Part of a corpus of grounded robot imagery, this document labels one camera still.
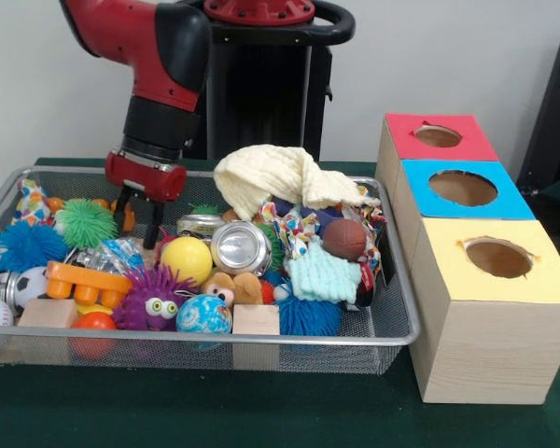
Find brown toy football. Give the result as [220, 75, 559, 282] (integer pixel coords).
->
[323, 218, 368, 261]

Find dark green table cloth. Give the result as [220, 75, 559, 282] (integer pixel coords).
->
[0, 157, 560, 448]

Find black upright panel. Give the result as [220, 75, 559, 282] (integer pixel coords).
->
[516, 30, 560, 188]

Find shallow silver mesh bin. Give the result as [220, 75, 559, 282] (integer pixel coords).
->
[0, 166, 422, 376]

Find orange toy building brick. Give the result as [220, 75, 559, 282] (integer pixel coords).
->
[45, 260, 134, 308]

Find blue white patterned ball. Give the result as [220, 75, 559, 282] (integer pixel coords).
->
[175, 293, 233, 335]

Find cream knitted cloth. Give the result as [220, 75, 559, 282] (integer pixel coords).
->
[213, 144, 382, 220]

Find purple spiky ball with eyes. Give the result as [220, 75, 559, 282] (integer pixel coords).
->
[113, 265, 198, 332]

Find smooth yellow ball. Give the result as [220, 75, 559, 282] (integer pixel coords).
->
[161, 236, 214, 286]

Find red orange ball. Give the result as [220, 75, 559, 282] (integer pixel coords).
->
[72, 311, 119, 359]

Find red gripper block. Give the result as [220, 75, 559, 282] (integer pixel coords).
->
[105, 148, 188, 251]

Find green spiky ball with eyes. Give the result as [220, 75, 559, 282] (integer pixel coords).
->
[54, 199, 119, 248]

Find blue spiky rubber ball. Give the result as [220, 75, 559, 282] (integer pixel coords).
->
[0, 219, 70, 273]

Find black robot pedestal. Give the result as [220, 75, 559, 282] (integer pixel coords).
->
[200, 0, 356, 162]

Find wooden box with three holes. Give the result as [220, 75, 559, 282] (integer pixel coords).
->
[375, 113, 560, 405]

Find crushed clear plastic bottle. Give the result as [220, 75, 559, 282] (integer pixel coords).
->
[77, 237, 147, 277]

